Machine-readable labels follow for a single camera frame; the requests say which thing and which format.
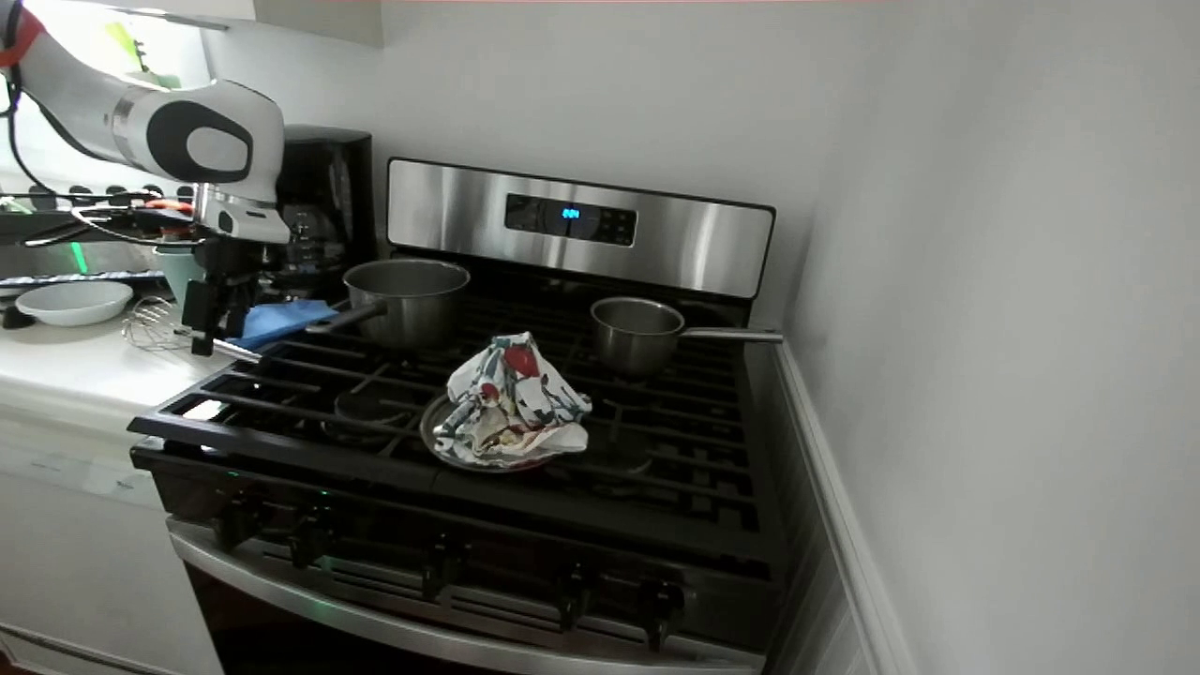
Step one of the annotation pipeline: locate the colourful patterned dish towel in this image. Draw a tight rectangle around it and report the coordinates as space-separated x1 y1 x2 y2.
438 325 597 476

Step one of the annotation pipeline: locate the blue striped cleaning cloth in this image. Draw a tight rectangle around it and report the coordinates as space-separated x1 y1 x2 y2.
233 296 347 357

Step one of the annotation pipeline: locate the metal countertop rack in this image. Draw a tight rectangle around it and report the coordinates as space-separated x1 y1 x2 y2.
0 181 207 306

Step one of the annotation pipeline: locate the black gas stove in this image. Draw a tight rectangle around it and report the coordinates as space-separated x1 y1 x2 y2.
123 152 797 675

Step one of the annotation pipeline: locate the black coffee maker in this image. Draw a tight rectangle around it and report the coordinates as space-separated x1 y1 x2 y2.
240 122 380 306

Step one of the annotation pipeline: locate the metal wire whisk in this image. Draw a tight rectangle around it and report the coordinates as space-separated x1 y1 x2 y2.
120 296 238 361

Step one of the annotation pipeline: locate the white base cabinet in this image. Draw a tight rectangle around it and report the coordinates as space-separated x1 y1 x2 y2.
0 372 233 675

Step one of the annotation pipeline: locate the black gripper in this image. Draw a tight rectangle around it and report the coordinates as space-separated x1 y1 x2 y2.
180 231 277 361

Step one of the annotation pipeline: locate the white shallow bowl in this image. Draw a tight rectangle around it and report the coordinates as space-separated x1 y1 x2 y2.
12 277 140 332

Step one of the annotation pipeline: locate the large steel saucepan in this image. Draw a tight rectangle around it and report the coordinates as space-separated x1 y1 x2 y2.
302 254 478 357

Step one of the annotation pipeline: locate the small steel saucepan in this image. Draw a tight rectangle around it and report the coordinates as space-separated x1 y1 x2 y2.
584 292 787 381

